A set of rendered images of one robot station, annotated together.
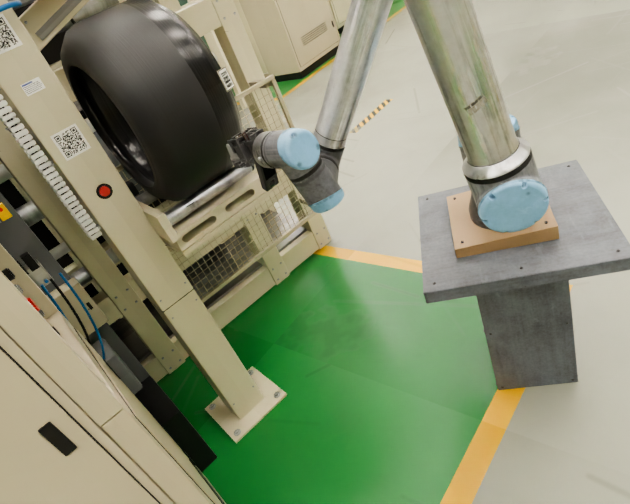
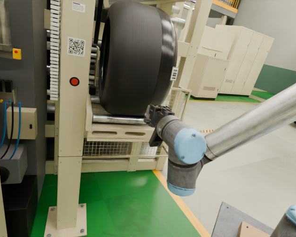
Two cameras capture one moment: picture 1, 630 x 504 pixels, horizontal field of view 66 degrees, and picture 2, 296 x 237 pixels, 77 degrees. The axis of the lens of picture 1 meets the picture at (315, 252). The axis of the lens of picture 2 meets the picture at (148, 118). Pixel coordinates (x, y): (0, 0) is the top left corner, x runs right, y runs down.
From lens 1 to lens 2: 0.61 m
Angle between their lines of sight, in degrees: 11
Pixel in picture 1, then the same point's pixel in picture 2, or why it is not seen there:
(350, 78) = (257, 127)
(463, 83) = not seen: outside the picture
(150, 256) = (73, 127)
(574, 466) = not seen: outside the picture
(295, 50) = (198, 89)
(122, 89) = (118, 38)
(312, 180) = (182, 171)
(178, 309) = (66, 160)
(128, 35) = (143, 17)
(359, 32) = (292, 104)
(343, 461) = not seen: outside the picture
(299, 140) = (195, 142)
